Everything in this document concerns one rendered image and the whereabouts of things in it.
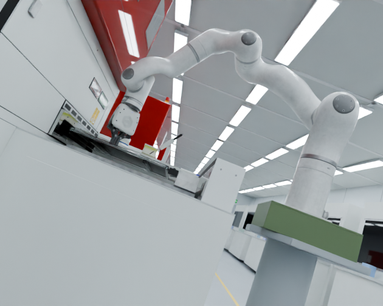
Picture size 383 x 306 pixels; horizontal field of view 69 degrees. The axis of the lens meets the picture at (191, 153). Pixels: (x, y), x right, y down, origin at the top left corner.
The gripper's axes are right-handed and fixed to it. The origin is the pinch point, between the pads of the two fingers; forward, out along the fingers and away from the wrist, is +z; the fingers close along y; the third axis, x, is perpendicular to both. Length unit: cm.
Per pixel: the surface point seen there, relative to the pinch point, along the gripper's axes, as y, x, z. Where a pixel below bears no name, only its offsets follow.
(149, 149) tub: 29.9, 22.0, -8.9
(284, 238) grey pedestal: 27, -64, 11
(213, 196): 12.2, -47.2, 7.6
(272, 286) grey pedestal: 34, -61, 25
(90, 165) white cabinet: -17.5, -29.4, 12.6
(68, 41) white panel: -32.9, -13.6, -18.2
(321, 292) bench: 485, 75, 52
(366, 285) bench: 390, -5, 14
